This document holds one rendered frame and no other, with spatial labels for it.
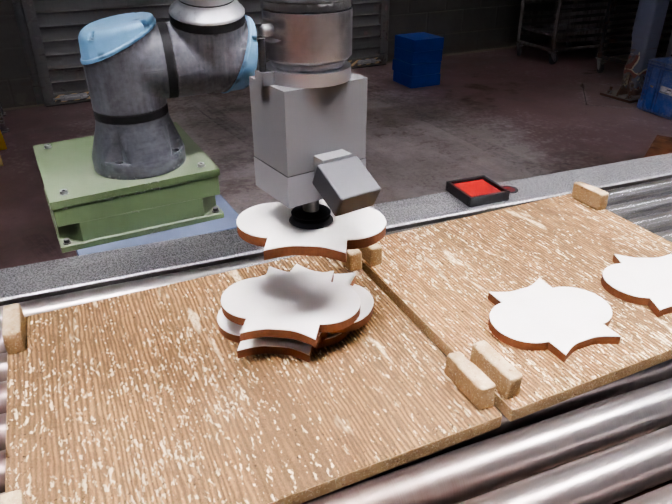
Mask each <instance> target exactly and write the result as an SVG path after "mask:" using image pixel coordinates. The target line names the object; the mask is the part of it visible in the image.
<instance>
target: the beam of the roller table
mask: <svg viewBox="0 0 672 504"><path fill-rule="evenodd" d="M668 178H672V153H668V154H662V155H656V156H651V157H645V158H639V159H633V160H628V161H622V162H616V163H610V164H605V165H599V166H593V167H587V168H581V169H576V170H570V171H564V172H558V173H553V174H547V175H541V176H535V177H530V178H524V179H518V180H512V181H507V182H501V183H497V184H499V185H501V186H513V187H516V188H517V189H518V192H516V193H510V195H509V200H508V201H502V202H497V203H492V204H486V205H481V206H475V207H468V206H467V205H465V204H464V203H463V202H461V201H460V200H458V199H457V198H456V197H454V196H453V195H452V194H450V193H449V192H443V193H437V194H432V195H426V196H420V197H414V198H408V199H403V200H397V201H391V202H385V203H380V204H374V205H373V206H370V208H373V209H375V210H377V211H379V212H380V213H381V214H382V215H383V216H384V217H385V219H386V232H391V231H396V230H401V229H407V228H412V227H417V226H422V225H428V224H433V223H438V222H443V221H449V220H454V219H459V218H464V217H469V216H474V215H478V214H482V213H487V212H491V211H496V210H500V209H504V208H509V207H513V206H518V205H522V204H526V203H531V202H535V201H540V200H544V199H548V198H553V197H557V196H562V195H566V194H570V193H572V190H573V185H574V182H584V183H586V184H589V185H592V186H594V187H597V188H600V189H602V190H604V191H605V190H611V189H616V188H621V187H626V186H632V185H637V184H642V183H647V182H652V181H658V180H663V179H668ZM263 251H264V247H261V246H256V245H253V244H250V243H248V242H246V241H244V240H243V239H241V238H240V237H239V235H238V233H237V228H236V229H230V230H224V231H218V232H212V233H207V234H201V235H195V236H189V237H184V238H178V239H172V240H166V241H161V242H155V243H149V244H143V245H138V246H132V247H126V248H120V249H114V250H109V251H103V252H97V253H91V254H86V255H80V256H74V257H68V258H63V259H57V260H51V261H45V262H39V263H34V264H28V265H22V266H16V267H11V268H5V269H0V306H4V305H9V304H14V303H20V302H25V301H30V300H35V299H41V298H46V297H51V296H56V295H62V294H67V293H72V292H77V291H82V290H88V289H93V288H98V287H103V286H109V285H114V284H119V283H124V282H130V281H135V280H140V279H145V278H150V277H156V276H161V275H166V274H171V273H177V272H182V271H187V270H192V269H197V268H203V267H208V266H213V265H218V264H224V263H229V262H234V261H239V260H245V259H250V258H255V257H260V256H264V252H263Z"/></svg>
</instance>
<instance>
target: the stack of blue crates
mask: <svg viewBox="0 0 672 504"><path fill-rule="evenodd" d="M443 44H444V37H441V36H437V35H433V34H429V33H425V32H417V33H408V34H398V35H395V48H394V58H395V59H393V64H392V70H394V71H393V81H395V82H397V83H399V84H402V85H404V86H406V87H408V88H419V87H426V86H434V85H440V76H441V74H440V67H441V61H442V51H443V50H442V49H443Z"/></svg>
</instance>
